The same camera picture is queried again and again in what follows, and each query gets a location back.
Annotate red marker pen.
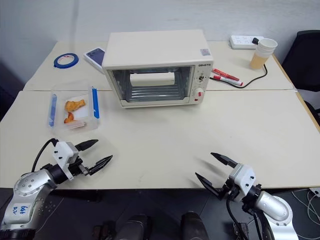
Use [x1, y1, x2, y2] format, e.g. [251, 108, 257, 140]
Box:
[211, 67, 239, 81]
[212, 74, 245, 87]

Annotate cream toaster oven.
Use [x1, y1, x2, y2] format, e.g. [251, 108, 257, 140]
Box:
[101, 29, 215, 109]

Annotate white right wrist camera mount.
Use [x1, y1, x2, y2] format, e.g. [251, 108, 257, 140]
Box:
[228, 163, 257, 202]

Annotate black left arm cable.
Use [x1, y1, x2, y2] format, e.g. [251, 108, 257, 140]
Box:
[30, 137, 57, 174]

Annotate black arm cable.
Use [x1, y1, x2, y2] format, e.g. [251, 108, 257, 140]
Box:
[30, 137, 57, 174]
[225, 196, 266, 240]

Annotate dark rounded shape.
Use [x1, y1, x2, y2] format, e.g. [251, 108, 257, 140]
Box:
[116, 213, 154, 240]
[180, 210, 209, 240]

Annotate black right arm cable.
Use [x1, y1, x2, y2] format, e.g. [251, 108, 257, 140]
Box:
[225, 196, 266, 240]

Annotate white power strip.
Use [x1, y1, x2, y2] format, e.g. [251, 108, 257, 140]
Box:
[228, 34, 265, 51]

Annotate fried chicken drumstick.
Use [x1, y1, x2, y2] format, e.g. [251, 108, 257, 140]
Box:
[64, 99, 87, 112]

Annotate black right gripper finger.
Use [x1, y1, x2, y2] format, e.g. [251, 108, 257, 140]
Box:
[210, 152, 239, 169]
[194, 171, 226, 201]

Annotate black office chair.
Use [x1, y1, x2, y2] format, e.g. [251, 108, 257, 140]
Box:
[280, 29, 320, 93]

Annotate white phone box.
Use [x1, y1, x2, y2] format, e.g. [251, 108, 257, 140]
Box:
[82, 47, 107, 75]

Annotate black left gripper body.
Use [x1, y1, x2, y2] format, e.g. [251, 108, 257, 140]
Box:
[68, 157, 91, 178]

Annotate small fried chicken piece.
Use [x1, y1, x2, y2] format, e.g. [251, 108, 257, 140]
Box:
[63, 112, 76, 125]

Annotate white floor cables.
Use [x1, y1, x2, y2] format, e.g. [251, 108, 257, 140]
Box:
[291, 186, 320, 240]

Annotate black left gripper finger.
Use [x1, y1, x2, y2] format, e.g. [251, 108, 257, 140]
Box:
[87, 154, 114, 176]
[75, 139, 99, 153]

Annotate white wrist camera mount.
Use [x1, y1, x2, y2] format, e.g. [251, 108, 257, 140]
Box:
[228, 163, 257, 202]
[52, 140, 80, 181]

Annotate clear container with blue latches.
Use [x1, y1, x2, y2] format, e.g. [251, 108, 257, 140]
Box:
[47, 79, 101, 134]

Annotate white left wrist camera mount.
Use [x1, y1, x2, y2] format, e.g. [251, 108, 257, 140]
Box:
[52, 140, 80, 181]

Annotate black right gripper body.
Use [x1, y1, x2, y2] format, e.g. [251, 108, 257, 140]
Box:
[220, 178, 242, 202]

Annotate stack of paper cups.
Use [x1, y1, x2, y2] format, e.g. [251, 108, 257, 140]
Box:
[249, 38, 279, 70]

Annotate blue tape roll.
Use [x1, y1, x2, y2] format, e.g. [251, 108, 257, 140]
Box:
[53, 52, 80, 70]

